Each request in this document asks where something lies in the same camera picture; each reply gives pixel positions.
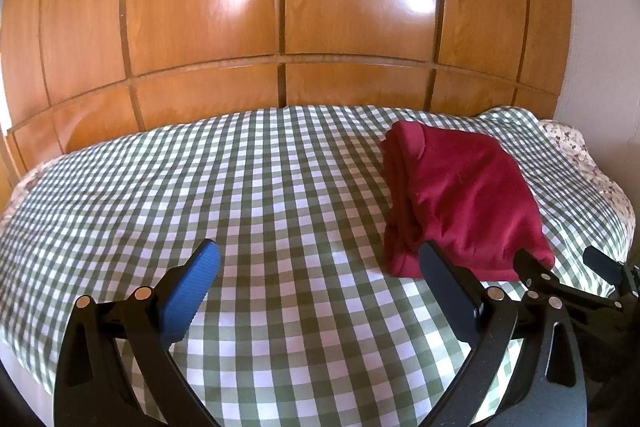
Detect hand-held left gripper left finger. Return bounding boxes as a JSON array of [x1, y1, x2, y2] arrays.
[[53, 238, 222, 427]]

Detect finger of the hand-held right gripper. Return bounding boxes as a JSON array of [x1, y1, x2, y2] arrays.
[[584, 246, 625, 299], [514, 248, 628, 325]]

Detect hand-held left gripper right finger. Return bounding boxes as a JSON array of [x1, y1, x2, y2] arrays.
[[419, 241, 587, 427]]

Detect dark red garment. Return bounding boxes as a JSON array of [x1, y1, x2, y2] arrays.
[[381, 119, 556, 282]]

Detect green checked blanket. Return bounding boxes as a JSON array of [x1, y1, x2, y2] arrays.
[[0, 104, 633, 427]]

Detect wooden wardrobe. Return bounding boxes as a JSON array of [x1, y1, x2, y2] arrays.
[[0, 0, 573, 188]]

